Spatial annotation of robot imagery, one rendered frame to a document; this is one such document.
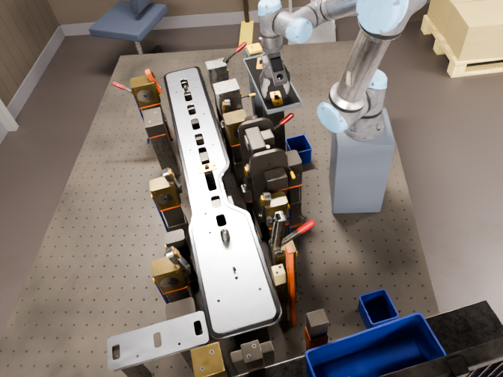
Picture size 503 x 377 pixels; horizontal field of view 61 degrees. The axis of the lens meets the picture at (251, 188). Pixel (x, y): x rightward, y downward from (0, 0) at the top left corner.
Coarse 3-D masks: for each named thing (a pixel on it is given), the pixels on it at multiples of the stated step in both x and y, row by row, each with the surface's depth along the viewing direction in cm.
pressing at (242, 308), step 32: (192, 96) 195; (192, 128) 181; (192, 160) 168; (224, 160) 166; (192, 192) 157; (224, 192) 155; (192, 224) 148; (224, 256) 138; (256, 256) 137; (224, 288) 131; (256, 288) 130; (224, 320) 124; (256, 320) 123
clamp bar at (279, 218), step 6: (276, 216) 121; (282, 216) 120; (288, 216) 121; (270, 222) 119; (276, 222) 120; (282, 222) 119; (276, 228) 126; (282, 228) 122; (276, 234) 123; (282, 234) 124; (276, 240) 125; (270, 246) 133; (276, 246) 128
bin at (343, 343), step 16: (400, 320) 103; (416, 320) 106; (352, 336) 102; (368, 336) 105; (384, 336) 108; (400, 336) 113; (416, 336) 110; (432, 336) 100; (320, 352) 103; (336, 352) 107; (352, 352) 111; (368, 352) 111; (384, 352) 111; (400, 352) 110; (416, 352) 110; (432, 352) 103; (320, 368) 110; (336, 368) 110; (352, 368) 109; (368, 368) 109; (384, 368) 108; (400, 368) 108
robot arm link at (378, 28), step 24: (360, 0) 101; (384, 0) 97; (408, 0) 96; (360, 24) 107; (384, 24) 100; (360, 48) 112; (384, 48) 111; (360, 72) 118; (336, 96) 130; (360, 96) 128; (336, 120) 133
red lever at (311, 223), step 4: (312, 220) 126; (304, 224) 127; (308, 224) 126; (312, 224) 126; (300, 228) 127; (304, 228) 126; (308, 228) 126; (296, 232) 128; (300, 232) 127; (304, 232) 127; (288, 236) 129; (292, 236) 128; (296, 236) 128; (284, 240) 129; (288, 240) 129; (284, 244) 130
